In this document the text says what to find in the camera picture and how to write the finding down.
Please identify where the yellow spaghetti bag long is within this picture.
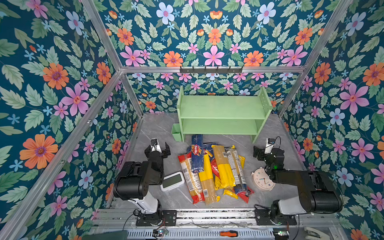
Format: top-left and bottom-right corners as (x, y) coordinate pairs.
(199, 154), (220, 206)

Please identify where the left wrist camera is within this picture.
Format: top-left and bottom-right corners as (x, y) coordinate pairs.
(150, 139), (162, 153)

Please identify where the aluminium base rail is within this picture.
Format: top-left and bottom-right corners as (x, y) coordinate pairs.
(94, 208), (342, 229)

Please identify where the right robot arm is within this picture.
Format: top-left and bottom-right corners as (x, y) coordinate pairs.
(253, 146), (343, 224)

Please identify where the white digital clock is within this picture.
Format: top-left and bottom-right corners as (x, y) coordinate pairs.
(161, 171), (185, 192)

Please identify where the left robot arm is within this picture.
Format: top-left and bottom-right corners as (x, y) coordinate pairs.
(113, 144), (171, 225)

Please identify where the yellow-banded spaghetti bag barcode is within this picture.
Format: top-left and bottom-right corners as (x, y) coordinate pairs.
(212, 145), (235, 188)

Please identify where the green two-tier shelf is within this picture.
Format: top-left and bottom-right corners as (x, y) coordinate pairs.
(177, 87), (273, 144)

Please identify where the blue Barilla rigatoni box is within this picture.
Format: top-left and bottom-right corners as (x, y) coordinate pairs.
(203, 142), (217, 161)

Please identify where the clear spaghetti bag blue end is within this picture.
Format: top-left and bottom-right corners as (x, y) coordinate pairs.
(225, 146), (248, 195)

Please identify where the orange handled screwdriver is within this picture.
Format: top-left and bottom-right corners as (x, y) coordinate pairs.
(194, 230), (239, 238)

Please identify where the red spaghetti bag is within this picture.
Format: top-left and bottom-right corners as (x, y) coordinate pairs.
(211, 159), (255, 204)

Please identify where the red-ended spaghetti bag white label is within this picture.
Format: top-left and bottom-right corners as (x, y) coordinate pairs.
(178, 153), (205, 204)

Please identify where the white stapler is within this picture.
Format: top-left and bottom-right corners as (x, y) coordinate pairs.
(304, 227), (331, 240)

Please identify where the metal hook rail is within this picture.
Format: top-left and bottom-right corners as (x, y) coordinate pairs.
(179, 66), (243, 75)

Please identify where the cream analog alarm clock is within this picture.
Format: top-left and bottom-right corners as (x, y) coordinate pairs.
(251, 168), (276, 191)

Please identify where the blue Barilla spaghetti box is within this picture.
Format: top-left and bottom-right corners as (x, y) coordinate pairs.
(191, 134), (204, 173)

